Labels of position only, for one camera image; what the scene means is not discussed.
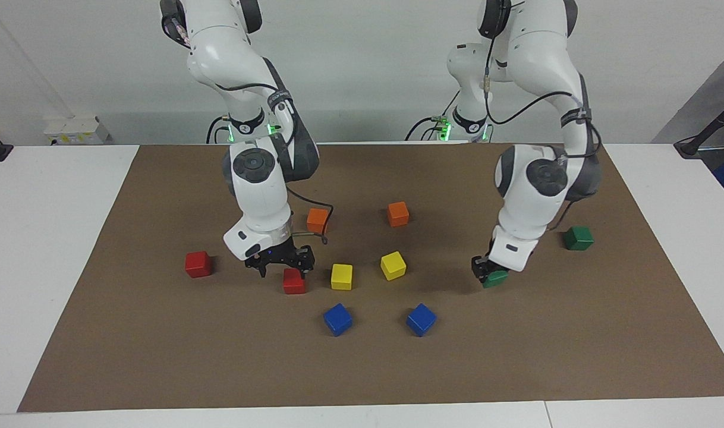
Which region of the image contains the red wooden block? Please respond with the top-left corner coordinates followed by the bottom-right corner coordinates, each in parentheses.
top-left (185, 251), bottom-right (212, 279)
top-left (282, 267), bottom-right (307, 295)

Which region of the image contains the yellow wooden block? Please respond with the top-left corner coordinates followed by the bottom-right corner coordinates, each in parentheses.
top-left (330, 263), bottom-right (354, 291)
top-left (380, 251), bottom-right (408, 281)

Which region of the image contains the blue wooden block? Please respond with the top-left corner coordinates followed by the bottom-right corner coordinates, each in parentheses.
top-left (406, 303), bottom-right (438, 338)
top-left (323, 303), bottom-right (354, 338)

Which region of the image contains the brown table mat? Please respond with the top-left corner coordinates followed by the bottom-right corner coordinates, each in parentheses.
top-left (17, 143), bottom-right (724, 413)

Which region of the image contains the white power strip box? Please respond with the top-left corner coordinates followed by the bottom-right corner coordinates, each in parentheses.
top-left (44, 116), bottom-right (110, 145)

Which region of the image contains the black tripod stand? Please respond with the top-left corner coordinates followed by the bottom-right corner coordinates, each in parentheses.
top-left (674, 95), bottom-right (724, 158)

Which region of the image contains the black right base cable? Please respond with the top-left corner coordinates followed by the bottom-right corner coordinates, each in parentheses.
top-left (206, 116), bottom-right (229, 144)

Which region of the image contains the black base cable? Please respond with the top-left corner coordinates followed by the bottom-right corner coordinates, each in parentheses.
top-left (405, 89), bottom-right (461, 141)
top-left (206, 116), bottom-right (229, 144)

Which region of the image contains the black left base cable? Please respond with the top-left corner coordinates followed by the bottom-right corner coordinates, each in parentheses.
top-left (405, 89), bottom-right (461, 141)

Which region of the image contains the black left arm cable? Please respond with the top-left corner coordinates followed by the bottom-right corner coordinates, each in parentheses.
top-left (483, 0), bottom-right (603, 232)

